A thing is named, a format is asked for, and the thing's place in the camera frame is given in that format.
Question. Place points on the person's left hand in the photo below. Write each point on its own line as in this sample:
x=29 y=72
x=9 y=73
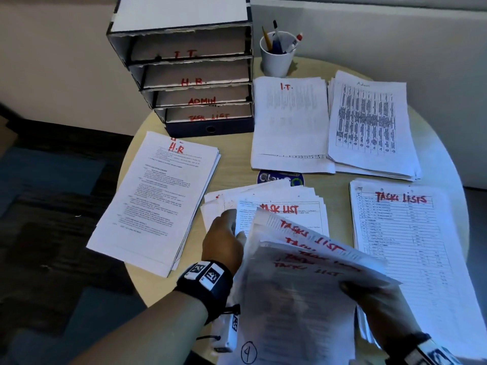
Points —
x=222 y=243

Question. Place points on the person's right hand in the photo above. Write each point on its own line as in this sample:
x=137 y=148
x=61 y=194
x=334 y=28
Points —
x=384 y=315

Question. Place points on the sheaf of papers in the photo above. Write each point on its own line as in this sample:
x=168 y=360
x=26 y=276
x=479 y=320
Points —
x=156 y=201

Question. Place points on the H.R. paper stack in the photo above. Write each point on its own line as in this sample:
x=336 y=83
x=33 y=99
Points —
x=215 y=163

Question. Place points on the I.T. paper stack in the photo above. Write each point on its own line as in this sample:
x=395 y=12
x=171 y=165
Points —
x=293 y=166

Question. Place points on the Task Lists paper stack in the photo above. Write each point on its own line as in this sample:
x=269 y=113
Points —
x=352 y=201

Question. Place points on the Admin paper stack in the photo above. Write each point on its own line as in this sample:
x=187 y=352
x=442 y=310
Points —
x=361 y=171

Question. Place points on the unsorted paper stack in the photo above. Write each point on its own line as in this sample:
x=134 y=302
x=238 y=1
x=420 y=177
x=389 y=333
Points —
x=369 y=117

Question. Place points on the cardboard document tray organizer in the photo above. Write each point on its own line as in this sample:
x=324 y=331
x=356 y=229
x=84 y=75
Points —
x=179 y=11

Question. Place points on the person's left forearm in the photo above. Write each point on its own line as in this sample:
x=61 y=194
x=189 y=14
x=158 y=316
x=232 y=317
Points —
x=152 y=334

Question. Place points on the round wooden table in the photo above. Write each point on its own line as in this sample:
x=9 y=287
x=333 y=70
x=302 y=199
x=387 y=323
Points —
x=236 y=163

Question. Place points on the blue round disc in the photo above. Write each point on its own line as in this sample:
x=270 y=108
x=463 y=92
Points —
x=274 y=176

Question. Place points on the white pen cup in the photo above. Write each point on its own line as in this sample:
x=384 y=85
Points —
x=277 y=64

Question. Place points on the blue pen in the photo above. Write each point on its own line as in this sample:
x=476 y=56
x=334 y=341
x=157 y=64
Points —
x=277 y=47

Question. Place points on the yellow pencil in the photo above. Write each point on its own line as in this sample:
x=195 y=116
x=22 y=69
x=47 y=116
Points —
x=266 y=37

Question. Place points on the white red-capped marker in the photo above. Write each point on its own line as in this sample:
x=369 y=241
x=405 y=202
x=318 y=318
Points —
x=298 y=37

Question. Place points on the black pen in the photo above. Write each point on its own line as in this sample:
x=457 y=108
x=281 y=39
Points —
x=275 y=28

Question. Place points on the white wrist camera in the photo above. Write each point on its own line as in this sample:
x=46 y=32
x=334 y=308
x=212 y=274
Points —
x=230 y=330

